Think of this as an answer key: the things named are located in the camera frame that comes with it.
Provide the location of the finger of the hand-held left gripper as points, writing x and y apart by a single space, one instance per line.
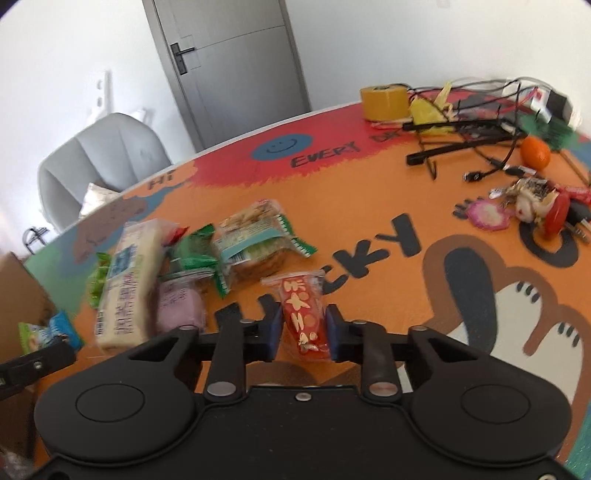
39 364

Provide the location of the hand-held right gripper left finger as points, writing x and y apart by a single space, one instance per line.
274 333

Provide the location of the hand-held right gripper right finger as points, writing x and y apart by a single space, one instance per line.
334 336

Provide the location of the blue and green snack packet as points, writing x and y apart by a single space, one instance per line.
48 332

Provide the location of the clear red snack packet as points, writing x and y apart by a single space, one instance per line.
301 310

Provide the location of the cardboard box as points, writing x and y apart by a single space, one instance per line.
21 300

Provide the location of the clear cracker packet teal label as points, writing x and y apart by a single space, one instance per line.
258 240

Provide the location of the purple snack packet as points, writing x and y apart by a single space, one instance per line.
181 307

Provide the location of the long white snack packet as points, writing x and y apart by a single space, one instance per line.
127 286

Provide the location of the patterned cream pillow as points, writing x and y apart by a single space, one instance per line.
97 198

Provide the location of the pink flower coaster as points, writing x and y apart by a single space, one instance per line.
487 213

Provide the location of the grey chair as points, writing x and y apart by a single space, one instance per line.
106 157

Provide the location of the black folded tripod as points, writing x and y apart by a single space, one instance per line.
461 146

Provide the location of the yellow tape roll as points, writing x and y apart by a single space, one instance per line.
385 102

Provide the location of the yellow plastic wrapper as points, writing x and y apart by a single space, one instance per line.
427 113

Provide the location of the grey door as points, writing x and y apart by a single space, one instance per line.
235 69

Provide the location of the orange fruit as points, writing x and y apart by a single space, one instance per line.
535 152

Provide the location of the small red candy wrapper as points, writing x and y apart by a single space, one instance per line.
579 194

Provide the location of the power adapter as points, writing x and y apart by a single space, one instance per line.
556 104

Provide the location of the white wall fixture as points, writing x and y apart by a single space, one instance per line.
100 94

